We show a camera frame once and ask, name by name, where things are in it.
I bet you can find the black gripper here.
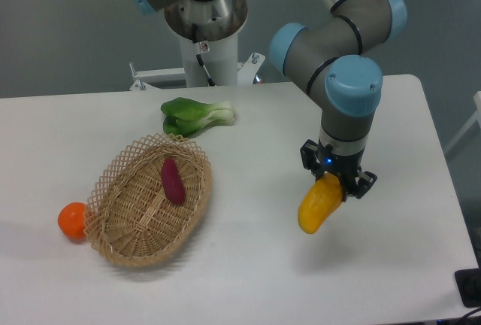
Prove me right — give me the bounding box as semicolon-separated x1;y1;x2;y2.
300;137;377;201

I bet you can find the yellow mango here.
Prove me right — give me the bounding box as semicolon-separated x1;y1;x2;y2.
298;172;343;234

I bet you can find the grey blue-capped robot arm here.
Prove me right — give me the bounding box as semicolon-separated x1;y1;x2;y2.
133;0;407;198

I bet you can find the purple sweet potato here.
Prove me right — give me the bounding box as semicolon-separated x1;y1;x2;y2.
161;158;186;205

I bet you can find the green bok choy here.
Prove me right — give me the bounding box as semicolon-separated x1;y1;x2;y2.
161;97;234;138

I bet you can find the black device at table edge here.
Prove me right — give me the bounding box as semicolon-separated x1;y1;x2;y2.
454;268;480;308

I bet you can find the woven wicker basket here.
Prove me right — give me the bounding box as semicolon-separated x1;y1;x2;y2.
84;134;212;267

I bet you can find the orange tangerine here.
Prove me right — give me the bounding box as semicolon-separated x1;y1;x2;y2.
57;202;86;243

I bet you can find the white frame at right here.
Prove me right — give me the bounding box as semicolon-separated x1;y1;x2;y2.
443;91;480;161

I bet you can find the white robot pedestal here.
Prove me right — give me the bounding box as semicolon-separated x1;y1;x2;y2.
129;0;265;90

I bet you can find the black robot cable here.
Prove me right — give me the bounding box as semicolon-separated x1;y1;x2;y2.
191;23;217;87

